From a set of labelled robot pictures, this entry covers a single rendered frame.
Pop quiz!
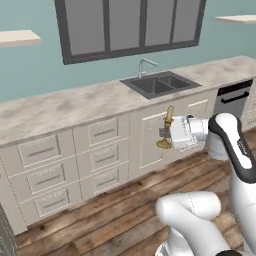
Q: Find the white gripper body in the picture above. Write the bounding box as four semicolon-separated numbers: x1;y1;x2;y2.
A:
168;115;198;151

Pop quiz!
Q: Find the candle in brass holder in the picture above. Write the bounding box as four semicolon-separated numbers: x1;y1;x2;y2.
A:
155;105;176;150

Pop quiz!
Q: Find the beige cabinet door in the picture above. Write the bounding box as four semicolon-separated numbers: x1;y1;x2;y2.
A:
128;105;178;181
175;96;215;158

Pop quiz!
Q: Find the dark grey double sink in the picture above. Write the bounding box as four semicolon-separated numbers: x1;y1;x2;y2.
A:
119;70;203;101

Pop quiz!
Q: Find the steel dishwasher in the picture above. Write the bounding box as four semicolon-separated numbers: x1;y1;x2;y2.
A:
212;78;255;122

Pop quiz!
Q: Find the beige drawer front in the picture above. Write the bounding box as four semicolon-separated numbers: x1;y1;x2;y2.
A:
72;113;131;155
0;129;77;178
78;163;131;202
75;138;131;183
7;156;81;205
17;181;84;227

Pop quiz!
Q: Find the silver tap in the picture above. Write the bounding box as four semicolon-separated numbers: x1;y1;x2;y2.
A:
137;57;160;80

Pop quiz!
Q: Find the beige drawer stack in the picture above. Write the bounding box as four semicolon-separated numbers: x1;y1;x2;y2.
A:
240;79;256;132

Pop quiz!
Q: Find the dark framed window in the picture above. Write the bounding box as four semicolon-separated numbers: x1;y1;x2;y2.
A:
53;0;207;66

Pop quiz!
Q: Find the grey metal appliance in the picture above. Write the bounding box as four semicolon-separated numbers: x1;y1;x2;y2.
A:
0;202;18;256

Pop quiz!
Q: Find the grey drawer handle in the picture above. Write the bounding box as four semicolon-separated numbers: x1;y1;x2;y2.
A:
96;177;118;187
42;198;65;210
26;146;55;158
93;128;116;138
95;153;119;164
35;174;58;186

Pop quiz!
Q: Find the black dishwasher handle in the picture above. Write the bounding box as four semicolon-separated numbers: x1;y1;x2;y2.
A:
220;91;251;105

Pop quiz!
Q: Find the pale wooden wall shelf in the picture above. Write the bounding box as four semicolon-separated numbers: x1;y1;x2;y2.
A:
0;29;43;48
214;14;256;25

